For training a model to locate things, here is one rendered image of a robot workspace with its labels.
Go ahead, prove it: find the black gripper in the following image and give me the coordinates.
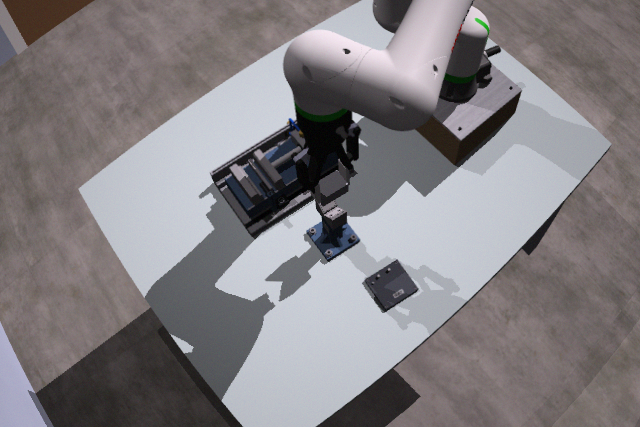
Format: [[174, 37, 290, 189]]
[[291, 120, 361, 203]]

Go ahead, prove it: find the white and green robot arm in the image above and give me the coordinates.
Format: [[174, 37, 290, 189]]
[[283, 0, 501, 141]]

